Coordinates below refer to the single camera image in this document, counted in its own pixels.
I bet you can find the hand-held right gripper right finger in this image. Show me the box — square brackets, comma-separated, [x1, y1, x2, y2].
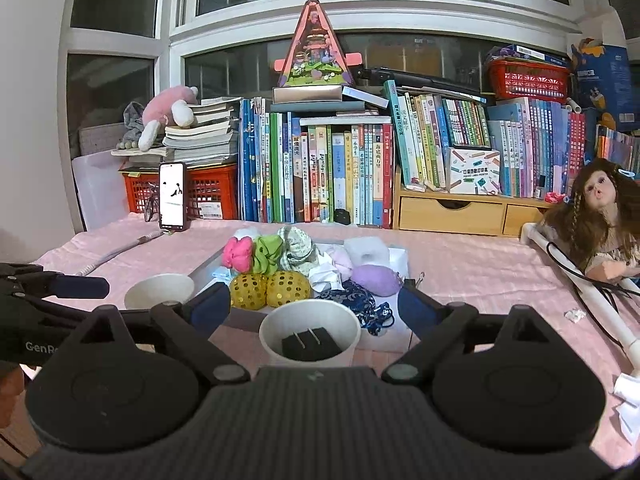
[381, 287, 556, 386]

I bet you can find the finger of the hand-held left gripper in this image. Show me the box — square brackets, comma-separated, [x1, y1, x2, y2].
[0, 262, 111, 300]
[0, 294, 96, 333]

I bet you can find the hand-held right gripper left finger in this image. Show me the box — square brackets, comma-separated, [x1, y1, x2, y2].
[70, 282, 251, 386]

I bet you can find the gold sequin pouch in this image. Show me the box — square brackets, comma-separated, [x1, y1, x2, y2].
[229, 273, 268, 310]
[265, 271, 312, 308]

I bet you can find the grey box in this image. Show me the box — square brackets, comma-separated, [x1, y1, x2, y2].
[187, 242, 426, 356]

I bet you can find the pink plush ball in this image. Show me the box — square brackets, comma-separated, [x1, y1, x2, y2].
[222, 236, 256, 273]

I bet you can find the navy floral cloth pouch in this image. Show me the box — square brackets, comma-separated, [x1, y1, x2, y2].
[315, 280, 396, 336]

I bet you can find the green fuzzy scrunchie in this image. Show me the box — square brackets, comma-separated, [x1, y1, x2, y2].
[251, 234, 285, 276]

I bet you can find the white cloth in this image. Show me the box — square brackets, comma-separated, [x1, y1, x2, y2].
[307, 265, 346, 292]

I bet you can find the green checked cloth bundle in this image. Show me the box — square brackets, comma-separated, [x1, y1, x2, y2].
[276, 225, 319, 276]

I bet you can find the scribbled paper cup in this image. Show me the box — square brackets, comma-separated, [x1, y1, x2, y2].
[124, 273, 196, 311]

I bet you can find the paper cup with blue drawing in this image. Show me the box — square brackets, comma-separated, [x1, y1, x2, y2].
[258, 299, 362, 368]

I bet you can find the wooden drawer organiser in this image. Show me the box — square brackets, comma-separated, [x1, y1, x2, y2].
[392, 165, 556, 238]

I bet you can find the translucent white storage bin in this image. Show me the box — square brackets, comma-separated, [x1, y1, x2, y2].
[71, 152, 132, 233]

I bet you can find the miniature bicycle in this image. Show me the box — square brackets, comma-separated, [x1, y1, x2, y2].
[143, 182, 161, 223]

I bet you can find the red plastic crate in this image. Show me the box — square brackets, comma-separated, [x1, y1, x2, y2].
[118, 162, 240, 221]

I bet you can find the black smartphone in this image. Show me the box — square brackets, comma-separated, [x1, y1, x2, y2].
[158, 161, 188, 233]

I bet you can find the white mesh basket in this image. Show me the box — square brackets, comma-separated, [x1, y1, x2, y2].
[77, 122, 128, 158]

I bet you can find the white printed box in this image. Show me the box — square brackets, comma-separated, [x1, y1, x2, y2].
[444, 146, 502, 196]

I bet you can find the white plastic pipe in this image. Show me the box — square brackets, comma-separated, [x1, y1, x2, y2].
[520, 222, 640, 378]

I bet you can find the grey plush toy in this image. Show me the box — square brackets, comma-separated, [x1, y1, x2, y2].
[117, 101, 148, 151]

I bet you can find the stack of flat-lying books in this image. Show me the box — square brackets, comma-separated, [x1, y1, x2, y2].
[111, 96, 243, 168]

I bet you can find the pink and white plush toy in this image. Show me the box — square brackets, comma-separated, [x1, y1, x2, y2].
[137, 85, 200, 152]

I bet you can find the row of slim paperback books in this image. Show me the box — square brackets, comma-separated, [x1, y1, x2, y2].
[384, 80, 588, 198]

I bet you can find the brown-haired doll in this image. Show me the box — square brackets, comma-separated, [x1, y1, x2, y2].
[542, 158, 640, 283]

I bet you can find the white paper sheet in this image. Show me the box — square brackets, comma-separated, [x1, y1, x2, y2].
[612, 372, 640, 446]

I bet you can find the rose gold box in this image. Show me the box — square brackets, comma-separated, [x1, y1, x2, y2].
[272, 85, 344, 106]

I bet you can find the red plastic basket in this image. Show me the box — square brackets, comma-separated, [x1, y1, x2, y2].
[487, 58, 573, 103]

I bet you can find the triangular toy house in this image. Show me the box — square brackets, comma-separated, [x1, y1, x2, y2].
[274, 0, 363, 88]

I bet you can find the blue printed carton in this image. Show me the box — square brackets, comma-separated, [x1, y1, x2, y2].
[570, 37, 640, 133]

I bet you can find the grey braided strap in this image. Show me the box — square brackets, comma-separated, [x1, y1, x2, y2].
[75, 230, 163, 277]

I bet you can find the black cable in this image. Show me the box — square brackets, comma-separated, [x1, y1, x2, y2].
[545, 241, 640, 306]

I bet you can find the white window frame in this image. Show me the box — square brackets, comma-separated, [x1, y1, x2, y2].
[65, 0, 640, 241]

